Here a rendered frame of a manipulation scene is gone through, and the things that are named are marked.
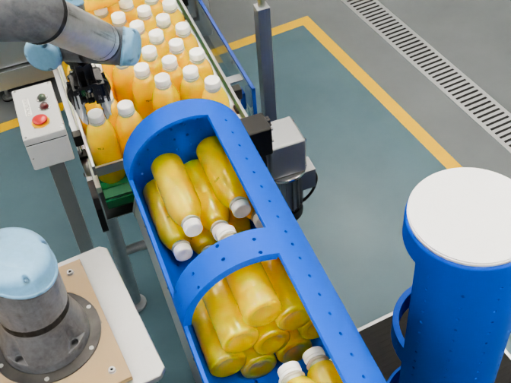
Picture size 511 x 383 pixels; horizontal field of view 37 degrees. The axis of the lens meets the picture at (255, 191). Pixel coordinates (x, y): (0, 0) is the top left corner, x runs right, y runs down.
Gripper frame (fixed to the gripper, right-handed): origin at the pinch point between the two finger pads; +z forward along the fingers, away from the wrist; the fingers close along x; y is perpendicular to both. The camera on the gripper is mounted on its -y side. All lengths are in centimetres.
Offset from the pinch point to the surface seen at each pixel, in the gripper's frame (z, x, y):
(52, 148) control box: 4.9, -12.0, 1.5
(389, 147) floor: 109, 117, -63
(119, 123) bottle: 3.4, 4.8, 1.1
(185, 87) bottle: 3.2, 23.4, -5.1
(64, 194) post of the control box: 28.0, -13.3, -6.6
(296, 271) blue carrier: -12, 23, 70
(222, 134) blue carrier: -11.9, 22.5, 31.7
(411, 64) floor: 109, 153, -110
